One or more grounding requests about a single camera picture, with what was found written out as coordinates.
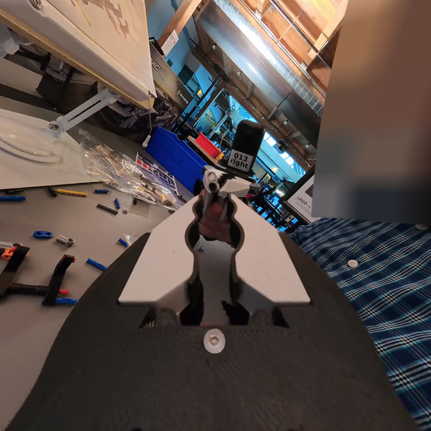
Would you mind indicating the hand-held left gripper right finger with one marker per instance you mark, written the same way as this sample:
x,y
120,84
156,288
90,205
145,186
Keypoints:
x,y
269,266

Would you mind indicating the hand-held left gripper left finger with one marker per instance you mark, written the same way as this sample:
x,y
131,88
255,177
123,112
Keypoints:
x,y
161,266

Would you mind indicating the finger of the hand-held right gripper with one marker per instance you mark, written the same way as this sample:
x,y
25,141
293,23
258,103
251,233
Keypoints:
x,y
239,188
212,174

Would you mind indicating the grey lego axle connector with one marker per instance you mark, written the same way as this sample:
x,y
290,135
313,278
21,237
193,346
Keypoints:
x,y
212,186

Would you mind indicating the small clear bag of parts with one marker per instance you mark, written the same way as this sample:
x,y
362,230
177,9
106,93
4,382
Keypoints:
x,y
133,237

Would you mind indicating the large clear bag of parts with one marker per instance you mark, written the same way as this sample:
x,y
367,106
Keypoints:
x,y
128,175

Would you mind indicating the black lego frame assembly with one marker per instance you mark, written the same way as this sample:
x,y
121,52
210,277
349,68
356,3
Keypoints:
x,y
20,269

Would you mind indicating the blue oval lego link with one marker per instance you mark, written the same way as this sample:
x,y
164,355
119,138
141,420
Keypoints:
x,y
42,234

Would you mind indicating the grey lego joint piece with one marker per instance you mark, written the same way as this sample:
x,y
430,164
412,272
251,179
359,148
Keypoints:
x,y
200,245

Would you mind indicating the long blue lego pin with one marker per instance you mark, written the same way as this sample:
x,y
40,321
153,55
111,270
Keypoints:
x,y
96,264

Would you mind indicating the dark grey lego axle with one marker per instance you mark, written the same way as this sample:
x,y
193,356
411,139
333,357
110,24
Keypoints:
x,y
107,208

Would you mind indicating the grey lego pin connector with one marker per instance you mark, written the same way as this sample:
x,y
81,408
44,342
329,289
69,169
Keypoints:
x,y
65,240
11,244

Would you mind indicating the yellow lego axle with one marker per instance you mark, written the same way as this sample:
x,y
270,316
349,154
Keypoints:
x,y
72,192

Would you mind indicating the orange lego connector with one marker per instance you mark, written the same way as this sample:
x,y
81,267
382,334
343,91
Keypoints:
x,y
8,253

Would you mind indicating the person's right hand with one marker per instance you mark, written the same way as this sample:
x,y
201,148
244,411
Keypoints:
x,y
215,229

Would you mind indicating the red storage bin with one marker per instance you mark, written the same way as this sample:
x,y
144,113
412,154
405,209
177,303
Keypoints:
x,y
208,144

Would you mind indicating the blue plastic bin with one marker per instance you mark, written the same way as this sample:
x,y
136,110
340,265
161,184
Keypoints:
x,y
175,158

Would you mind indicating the sticker sheet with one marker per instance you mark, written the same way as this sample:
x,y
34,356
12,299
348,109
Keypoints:
x,y
151,168

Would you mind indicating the person's blue plaid shirt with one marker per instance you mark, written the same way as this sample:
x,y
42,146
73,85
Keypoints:
x,y
387,303

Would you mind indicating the instruction booklet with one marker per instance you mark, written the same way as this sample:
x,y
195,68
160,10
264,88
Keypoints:
x,y
111,50

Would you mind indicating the metal ventilation duct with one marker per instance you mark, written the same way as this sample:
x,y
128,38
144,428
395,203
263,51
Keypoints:
x,y
269,67

